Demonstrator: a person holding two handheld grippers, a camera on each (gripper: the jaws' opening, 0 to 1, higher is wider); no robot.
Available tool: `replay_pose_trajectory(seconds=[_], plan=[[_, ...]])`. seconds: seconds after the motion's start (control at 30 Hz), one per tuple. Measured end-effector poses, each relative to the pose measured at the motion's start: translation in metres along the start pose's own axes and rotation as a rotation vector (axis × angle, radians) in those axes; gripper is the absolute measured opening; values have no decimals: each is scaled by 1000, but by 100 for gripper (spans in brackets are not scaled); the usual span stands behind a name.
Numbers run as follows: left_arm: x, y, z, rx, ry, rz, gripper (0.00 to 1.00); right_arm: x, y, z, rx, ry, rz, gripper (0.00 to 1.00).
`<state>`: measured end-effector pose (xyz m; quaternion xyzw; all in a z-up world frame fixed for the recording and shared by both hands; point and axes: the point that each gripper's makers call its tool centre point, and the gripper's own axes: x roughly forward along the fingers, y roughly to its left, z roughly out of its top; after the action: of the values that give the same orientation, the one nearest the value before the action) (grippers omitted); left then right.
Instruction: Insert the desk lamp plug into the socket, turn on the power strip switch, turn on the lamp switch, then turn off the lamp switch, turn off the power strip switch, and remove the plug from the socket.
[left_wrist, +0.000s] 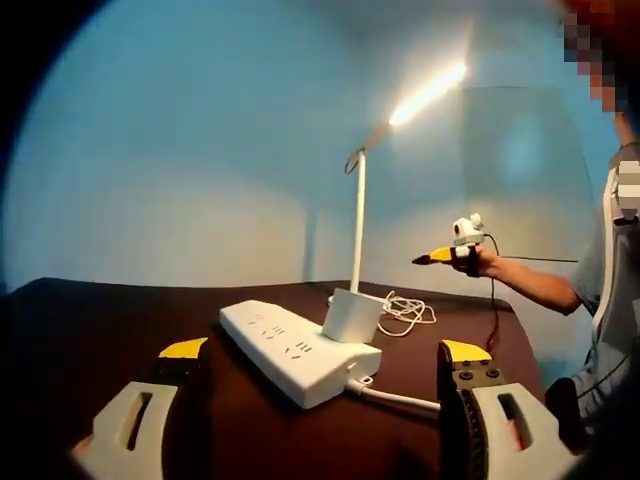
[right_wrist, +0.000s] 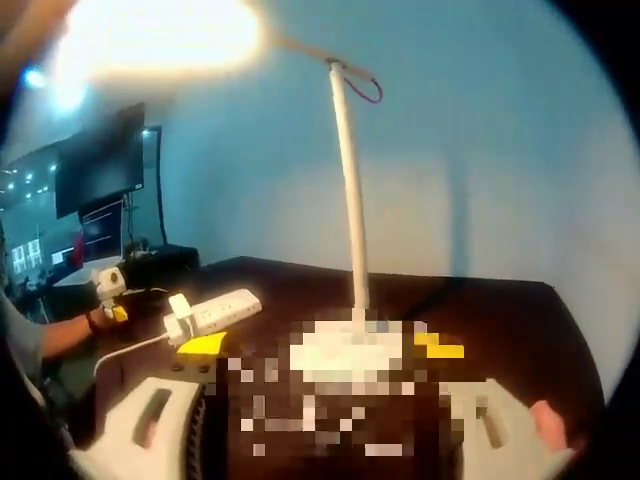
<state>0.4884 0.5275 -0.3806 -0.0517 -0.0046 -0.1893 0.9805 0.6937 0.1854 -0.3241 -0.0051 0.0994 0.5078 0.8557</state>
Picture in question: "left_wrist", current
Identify white lamp cable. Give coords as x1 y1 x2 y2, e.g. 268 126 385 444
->
377 291 437 339

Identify person's right hand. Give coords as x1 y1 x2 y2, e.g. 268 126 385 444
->
452 247 501 279

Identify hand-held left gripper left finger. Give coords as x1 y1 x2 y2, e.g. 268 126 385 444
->
69 337 210 474

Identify beige wall board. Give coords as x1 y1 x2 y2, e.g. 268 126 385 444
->
459 84 596 264

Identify white desk lamp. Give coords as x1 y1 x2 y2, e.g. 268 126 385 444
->
327 59 471 309

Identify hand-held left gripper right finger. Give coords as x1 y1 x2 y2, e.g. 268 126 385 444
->
436 338 579 476

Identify white power strip cable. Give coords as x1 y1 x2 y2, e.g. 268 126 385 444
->
344 374 444 414

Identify white desk lamp plug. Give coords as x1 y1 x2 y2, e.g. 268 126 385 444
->
321 287 384 345

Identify white grey chest device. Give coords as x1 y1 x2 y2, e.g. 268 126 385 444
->
610 197 640 227

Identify black table cloth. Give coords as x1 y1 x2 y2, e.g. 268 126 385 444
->
9 277 546 480

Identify white power strip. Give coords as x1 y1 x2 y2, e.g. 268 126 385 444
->
218 299 384 410

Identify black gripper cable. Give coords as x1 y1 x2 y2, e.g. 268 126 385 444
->
478 232 502 354

